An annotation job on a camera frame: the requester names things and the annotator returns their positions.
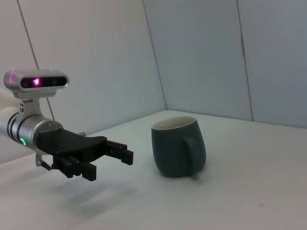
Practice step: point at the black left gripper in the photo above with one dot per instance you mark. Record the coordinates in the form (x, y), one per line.
(69, 143)

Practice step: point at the grey ceramic cup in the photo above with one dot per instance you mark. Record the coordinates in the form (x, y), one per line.
(168, 153)

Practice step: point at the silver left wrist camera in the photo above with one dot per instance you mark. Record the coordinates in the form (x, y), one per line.
(36, 82)

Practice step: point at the silver camera mount bracket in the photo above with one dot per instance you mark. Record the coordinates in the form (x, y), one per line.
(31, 107)

